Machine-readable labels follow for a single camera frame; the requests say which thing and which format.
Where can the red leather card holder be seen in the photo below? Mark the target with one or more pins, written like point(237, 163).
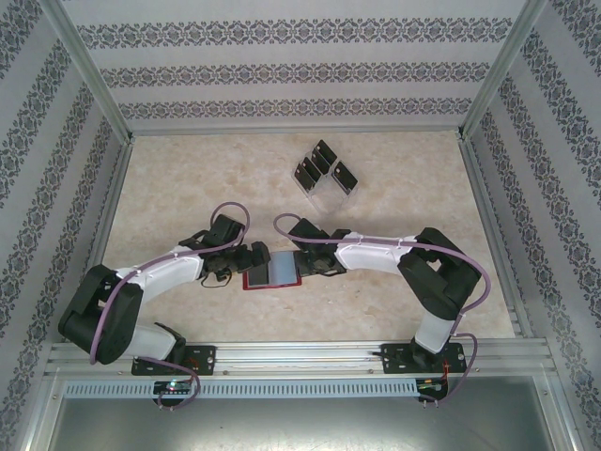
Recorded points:
point(284, 270)

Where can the black VIP card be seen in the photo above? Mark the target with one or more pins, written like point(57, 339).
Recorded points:
point(259, 276)
point(312, 170)
point(345, 177)
point(321, 160)
point(327, 148)
point(305, 179)

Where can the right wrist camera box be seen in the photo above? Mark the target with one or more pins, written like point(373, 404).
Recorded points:
point(307, 229)

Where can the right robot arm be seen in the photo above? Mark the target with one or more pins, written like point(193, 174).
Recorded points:
point(375, 253)

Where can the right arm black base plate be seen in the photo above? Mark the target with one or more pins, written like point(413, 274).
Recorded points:
point(394, 359)

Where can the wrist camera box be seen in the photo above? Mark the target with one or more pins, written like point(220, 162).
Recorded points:
point(307, 229)
point(226, 226)

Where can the aluminium frame post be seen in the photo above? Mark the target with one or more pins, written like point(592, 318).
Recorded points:
point(498, 70)
point(89, 70)

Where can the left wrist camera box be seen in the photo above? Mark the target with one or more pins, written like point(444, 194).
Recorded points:
point(226, 226)

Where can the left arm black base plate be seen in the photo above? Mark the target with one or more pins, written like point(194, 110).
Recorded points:
point(204, 359)

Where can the steel sheet panel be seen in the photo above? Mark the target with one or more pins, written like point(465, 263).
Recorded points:
point(300, 423)

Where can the aluminium side rail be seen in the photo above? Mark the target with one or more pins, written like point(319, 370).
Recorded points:
point(110, 211)
point(487, 211)

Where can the clear acrylic card stand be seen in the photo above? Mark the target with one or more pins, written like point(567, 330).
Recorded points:
point(331, 206)

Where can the aluminium mounting rail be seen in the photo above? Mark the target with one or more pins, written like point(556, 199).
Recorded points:
point(291, 357)

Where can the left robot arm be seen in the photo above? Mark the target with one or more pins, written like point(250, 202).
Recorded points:
point(164, 277)

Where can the aluminium cross rail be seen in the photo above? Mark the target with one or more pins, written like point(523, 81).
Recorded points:
point(296, 130)

